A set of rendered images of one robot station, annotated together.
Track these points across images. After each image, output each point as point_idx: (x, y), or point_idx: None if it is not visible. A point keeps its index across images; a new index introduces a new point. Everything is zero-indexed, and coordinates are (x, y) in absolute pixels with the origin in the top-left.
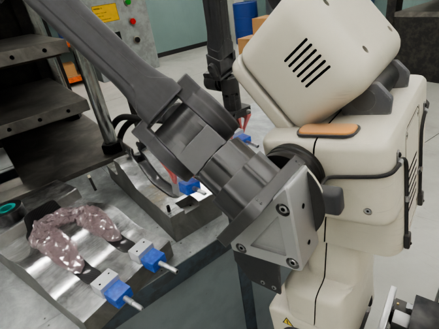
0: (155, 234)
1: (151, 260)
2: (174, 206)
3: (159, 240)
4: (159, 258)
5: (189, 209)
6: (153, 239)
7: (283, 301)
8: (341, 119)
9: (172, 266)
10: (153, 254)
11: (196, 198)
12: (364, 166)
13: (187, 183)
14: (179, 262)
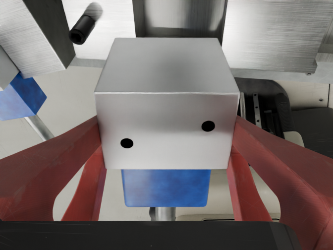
0: (28, 12)
1: (1, 113)
2: (120, 15)
3: (38, 49)
4: (21, 117)
5: (188, 13)
6: (18, 32)
7: (183, 208)
8: None
9: (72, 61)
10: (8, 102)
11: (229, 44)
12: None
13: (141, 195)
14: (92, 65)
